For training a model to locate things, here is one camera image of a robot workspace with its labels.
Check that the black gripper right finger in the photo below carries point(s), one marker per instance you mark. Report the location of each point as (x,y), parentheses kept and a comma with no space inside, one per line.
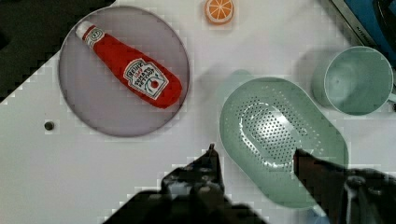
(347,196)

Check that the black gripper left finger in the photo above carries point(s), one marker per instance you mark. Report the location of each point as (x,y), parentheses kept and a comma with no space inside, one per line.
(202,172)

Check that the mint green cup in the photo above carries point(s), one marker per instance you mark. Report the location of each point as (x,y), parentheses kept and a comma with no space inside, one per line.
(355,81)

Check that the red plush ketchup bottle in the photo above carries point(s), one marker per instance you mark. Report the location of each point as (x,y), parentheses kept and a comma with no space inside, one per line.
(139,73)

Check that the grey round plate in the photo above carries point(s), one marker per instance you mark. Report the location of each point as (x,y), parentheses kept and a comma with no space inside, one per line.
(97,97)

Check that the orange slice toy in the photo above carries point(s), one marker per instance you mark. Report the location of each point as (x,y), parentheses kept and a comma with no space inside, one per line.
(219,11)

